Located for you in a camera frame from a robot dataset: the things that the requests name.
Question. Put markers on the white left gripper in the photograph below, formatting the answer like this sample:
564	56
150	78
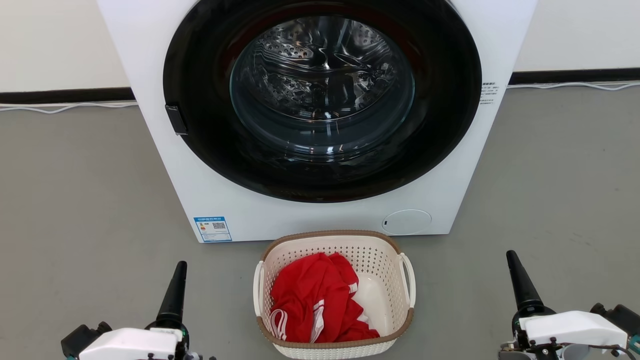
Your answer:
135	345

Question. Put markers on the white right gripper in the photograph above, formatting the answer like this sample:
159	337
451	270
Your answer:
565	327

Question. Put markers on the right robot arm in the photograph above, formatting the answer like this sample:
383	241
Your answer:
620	317

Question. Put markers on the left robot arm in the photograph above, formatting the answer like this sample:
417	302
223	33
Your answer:
82	337

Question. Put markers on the cream perforated plastic laundry basket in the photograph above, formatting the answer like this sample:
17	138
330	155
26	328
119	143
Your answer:
372	250

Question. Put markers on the blue energy label sticker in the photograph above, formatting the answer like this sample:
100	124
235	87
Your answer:
212	229

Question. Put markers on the white front-load washing machine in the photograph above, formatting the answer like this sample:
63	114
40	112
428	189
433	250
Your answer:
165	170

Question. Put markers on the red garment with white stripes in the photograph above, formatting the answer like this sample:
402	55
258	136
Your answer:
305	295

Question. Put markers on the round white filter cover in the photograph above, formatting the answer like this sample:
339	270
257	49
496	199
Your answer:
406	222

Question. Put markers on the round black washer door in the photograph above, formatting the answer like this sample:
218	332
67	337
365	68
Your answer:
205	150

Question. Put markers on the small printed text label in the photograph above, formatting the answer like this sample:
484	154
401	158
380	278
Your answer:
489	92

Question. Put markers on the perforated steel washer drum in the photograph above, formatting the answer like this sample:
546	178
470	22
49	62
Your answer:
320	65

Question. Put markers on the black wall baseboard strip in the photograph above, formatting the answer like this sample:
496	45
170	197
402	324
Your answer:
575	76
65	95

